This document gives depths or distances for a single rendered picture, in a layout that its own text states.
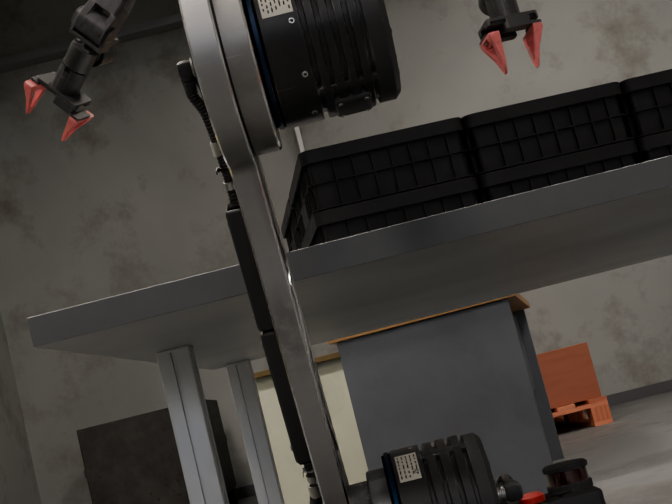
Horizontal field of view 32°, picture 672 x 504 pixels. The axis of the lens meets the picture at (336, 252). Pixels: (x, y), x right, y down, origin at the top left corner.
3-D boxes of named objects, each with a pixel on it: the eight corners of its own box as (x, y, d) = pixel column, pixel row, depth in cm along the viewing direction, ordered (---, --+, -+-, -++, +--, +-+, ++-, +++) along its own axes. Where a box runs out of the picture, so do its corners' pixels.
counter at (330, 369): (410, 458, 824) (383, 354, 833) (419, 483, 603) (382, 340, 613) (310, 483, 825) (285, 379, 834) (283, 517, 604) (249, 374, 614)
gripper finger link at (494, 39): (490, 82, 220) (476, 37, 222) (525, 75, 221) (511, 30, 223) (499, 68, 213) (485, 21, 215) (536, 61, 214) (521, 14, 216)
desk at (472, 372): (570, 455, 546) (528, 302, 556) (568, 491, 411) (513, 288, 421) (423, 489, 559) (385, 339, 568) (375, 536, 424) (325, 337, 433)
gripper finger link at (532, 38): (508, 78, 220) (494, 33, 222) (543, 71, 222) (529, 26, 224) (518, 64, 214) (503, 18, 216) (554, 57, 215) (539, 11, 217)
